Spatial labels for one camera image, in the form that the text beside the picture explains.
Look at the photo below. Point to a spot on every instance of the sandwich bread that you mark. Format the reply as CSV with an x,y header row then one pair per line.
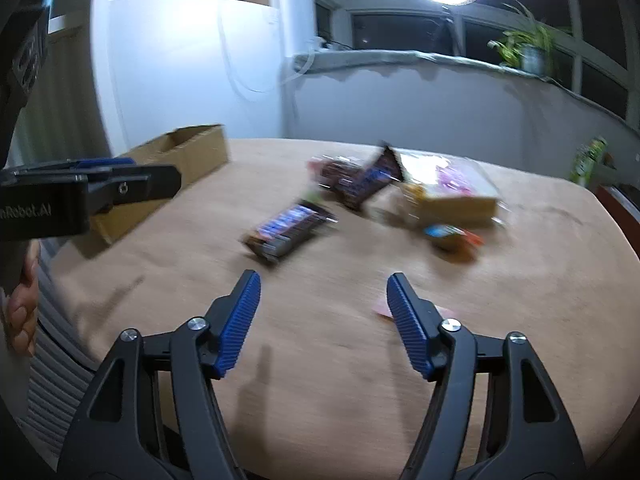
x,y
445,192

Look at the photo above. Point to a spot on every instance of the potted spider plant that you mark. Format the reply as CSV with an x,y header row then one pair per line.
x,y
530,50

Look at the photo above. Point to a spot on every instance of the white power strip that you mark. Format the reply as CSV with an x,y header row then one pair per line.
x,y
327,44

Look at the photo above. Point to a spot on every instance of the person's left hand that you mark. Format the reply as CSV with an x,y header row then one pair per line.
x,y
22,310

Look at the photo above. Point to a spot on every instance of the window frame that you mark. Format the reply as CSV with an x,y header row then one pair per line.
x,y
480,15

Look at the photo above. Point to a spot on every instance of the white cabinet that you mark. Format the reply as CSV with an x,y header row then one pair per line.
x,y
190,60

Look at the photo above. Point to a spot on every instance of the dark chocolate bar wrapper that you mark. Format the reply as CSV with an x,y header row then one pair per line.
x,y
367,180

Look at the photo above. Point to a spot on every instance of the pale pink snack wrapper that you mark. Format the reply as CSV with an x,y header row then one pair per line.
x,y
384,307

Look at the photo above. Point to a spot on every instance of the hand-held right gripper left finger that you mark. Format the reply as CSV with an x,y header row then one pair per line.
x,y
240,327

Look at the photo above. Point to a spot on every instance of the chocolate bar with blue print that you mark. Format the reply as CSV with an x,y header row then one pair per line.
x,y
287,230

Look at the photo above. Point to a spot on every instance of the green printed carton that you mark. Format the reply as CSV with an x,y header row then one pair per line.
x,y
590,160

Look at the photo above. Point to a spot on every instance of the grey windowsill cover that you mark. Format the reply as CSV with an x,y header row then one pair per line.
x,y
380,60

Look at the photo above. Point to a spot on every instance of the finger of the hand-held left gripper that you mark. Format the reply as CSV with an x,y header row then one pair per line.
x,y
135,187
100,162

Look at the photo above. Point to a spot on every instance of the black tripod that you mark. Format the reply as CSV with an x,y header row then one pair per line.
x,y
452,30

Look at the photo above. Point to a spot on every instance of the clear packet of dark snack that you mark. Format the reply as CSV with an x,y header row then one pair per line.
x,y
332,170

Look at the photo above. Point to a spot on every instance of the brown cardboard box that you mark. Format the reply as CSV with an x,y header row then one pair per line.
x,y
165,170

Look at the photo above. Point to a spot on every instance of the red open box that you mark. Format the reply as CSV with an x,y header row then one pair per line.
x,y
622,210

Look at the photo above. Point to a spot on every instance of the grey ribbed panel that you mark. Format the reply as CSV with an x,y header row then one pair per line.
x,y
60,375

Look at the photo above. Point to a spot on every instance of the orange small snack packet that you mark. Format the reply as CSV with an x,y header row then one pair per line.
x,y
452,239

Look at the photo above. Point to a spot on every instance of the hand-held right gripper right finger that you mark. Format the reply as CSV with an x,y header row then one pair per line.
x,y
407,327

